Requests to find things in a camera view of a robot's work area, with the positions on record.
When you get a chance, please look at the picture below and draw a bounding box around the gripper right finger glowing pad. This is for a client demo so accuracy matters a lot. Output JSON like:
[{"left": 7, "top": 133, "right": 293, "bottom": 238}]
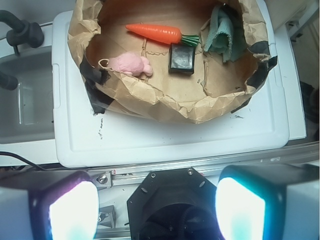
[{"left": 215, "top": 163, "right": 320, "bottom": 240}]

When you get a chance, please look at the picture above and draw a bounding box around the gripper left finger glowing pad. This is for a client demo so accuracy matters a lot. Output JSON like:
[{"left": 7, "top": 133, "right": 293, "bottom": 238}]
[{"left": 0, "top": 170, "right": 99, "bottom": 240}]

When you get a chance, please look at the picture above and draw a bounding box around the black box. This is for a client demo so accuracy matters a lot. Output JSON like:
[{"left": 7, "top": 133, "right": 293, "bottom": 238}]
[{"left": 168, "top": 43, "right": 196, "bottom": 75}]

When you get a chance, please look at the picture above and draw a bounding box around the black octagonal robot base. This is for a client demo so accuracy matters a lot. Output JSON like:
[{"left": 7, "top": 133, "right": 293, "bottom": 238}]
[{"left": 127, "top": 167, "right": 224, "bottom": 240}]

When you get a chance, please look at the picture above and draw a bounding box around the white plastic lid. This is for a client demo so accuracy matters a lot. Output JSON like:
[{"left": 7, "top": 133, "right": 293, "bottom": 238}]
[{"left": 51, "top": 11, "right": 290, "bottom": 168}]

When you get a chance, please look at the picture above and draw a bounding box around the grey sink basin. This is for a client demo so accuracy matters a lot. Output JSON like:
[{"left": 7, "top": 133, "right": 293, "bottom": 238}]
[{"left": 0, "top": 46, "right": 55, "bottom": 144}]

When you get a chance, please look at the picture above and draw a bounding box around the pink pig toy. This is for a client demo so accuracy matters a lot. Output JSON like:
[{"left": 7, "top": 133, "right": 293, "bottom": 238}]
[{"left": 98, "top": 51, "right": 154, "bottom": 77}]

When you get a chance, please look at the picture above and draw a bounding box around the teal cloth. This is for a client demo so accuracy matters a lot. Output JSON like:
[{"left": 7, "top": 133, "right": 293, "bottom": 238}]
[{"left": 203, "top": 4, "right": 247, "bottom": 63}]

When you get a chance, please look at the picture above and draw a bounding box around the brown paper bag tray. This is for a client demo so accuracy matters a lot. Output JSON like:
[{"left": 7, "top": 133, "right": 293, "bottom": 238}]
[{"left": 68, "top": 0, "right": 277, "bottom": 124}]

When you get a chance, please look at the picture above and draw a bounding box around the orange plastic carrot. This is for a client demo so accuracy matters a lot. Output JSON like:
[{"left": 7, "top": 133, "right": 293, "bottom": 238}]
[{"left": 125, "top": 23, "right": 200, "bottom": 47}]

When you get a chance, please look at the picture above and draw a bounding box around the metal corner bracket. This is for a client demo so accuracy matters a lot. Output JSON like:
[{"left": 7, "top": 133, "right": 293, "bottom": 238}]
[{"left": 91, "top": 171, "right": 113, "bottom": 189}]

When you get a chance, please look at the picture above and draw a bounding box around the aluminium rail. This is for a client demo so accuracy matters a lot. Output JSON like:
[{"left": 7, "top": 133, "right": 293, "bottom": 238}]
[{"left": 87, "top": 147, "right": 320, "bottom": 188}]

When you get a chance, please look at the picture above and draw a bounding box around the black cable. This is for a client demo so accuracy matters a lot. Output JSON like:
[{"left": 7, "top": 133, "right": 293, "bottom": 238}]
[{"left": 0, "top": 151, "right": 51, "bottom": 172}]

